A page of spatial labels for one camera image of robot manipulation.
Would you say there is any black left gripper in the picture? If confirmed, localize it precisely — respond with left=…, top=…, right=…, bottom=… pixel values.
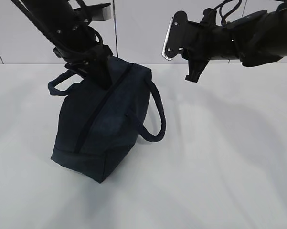
left=53, top=43, right=113, bottom=90

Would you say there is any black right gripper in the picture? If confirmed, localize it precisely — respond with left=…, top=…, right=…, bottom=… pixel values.
left=181, top=20, right=232, bottom=83

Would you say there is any navy blue lunch bag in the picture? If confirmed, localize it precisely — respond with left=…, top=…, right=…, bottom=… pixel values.
left=48, top=57, right=167, bottom=183

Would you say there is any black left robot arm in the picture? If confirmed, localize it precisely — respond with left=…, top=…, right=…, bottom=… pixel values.
left=13, top=0, right=113, bottom=89

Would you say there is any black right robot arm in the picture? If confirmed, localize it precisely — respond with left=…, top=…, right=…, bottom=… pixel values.
left=173, top=0, right=287, bottom=83

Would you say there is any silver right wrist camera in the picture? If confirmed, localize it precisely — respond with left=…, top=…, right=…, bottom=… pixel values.
left=162, top=10, right=188, bottom=61

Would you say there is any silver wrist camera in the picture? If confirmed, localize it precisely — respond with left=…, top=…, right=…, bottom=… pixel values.
left=162, top=10, right=188, bottom=61
left=74, top=1, right=111, bottom=24

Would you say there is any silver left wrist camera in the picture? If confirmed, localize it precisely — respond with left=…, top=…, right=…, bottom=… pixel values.
left=74, top=1, right=111, bottom=24

